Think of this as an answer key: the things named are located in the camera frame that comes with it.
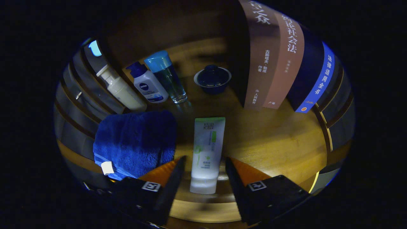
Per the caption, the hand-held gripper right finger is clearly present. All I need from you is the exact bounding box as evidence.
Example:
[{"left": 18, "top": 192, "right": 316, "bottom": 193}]
[{"left": 225, "top": 156, "right": 310, "bottom": 226}]

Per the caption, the blue folded towel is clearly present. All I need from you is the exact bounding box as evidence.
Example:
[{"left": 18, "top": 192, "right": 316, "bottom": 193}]
[{"left": 93, "top": 110, "right": 177, "bottom": 181}]

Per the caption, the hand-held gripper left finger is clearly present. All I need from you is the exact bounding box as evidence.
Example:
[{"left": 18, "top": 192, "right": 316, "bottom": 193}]
[{"left": 110, "top": 155, "right": 187, "bottom": 226}]

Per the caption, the blue book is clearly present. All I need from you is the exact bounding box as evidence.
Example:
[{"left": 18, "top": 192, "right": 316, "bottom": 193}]
[{"left": 286, "top": 25, "right": 336, "bottom": 113}]

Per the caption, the wooden countertop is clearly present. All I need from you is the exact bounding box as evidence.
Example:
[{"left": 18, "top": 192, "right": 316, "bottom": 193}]
[{"left": 57, "top": 41, "right": 328, "bottom": 204}]

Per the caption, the white bottle with blue pump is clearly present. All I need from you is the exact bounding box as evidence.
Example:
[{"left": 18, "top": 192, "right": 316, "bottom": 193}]
[{"left": 126, "top": 61, "right": 169, "bottom": 104}]

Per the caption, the clear bottle with blue cap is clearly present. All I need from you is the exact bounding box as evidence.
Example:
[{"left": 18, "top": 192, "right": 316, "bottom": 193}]
[{"left": 144, "top": 50, "right": 188, "bottom": 104}]

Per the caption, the blue lidded teacup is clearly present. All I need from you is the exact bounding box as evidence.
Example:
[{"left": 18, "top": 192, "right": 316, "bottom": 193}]
[{"left": 194, "top": 65, "right": 232, "bottom": 95}]

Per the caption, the white tube with green end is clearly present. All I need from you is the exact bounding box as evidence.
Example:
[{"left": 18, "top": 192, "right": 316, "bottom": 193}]
[{"left": 190, "top": 117, "right": 226, "bottom": 194}]

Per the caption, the wooden cabinet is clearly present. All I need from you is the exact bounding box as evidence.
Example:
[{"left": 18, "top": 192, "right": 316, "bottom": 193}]
[{"left": 54, "top": 0, "right": 355, "bottom": 204}]

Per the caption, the dark brown book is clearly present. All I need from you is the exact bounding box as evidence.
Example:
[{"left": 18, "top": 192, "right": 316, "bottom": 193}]
[{"left": 238, "top": 0, "right": 282, "bottom": 111}]

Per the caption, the reddish brown book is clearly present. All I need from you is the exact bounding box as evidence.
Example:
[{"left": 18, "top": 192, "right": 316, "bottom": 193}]
[{"left": 262, "top": 11, "right": 305, "bottom": 109}]

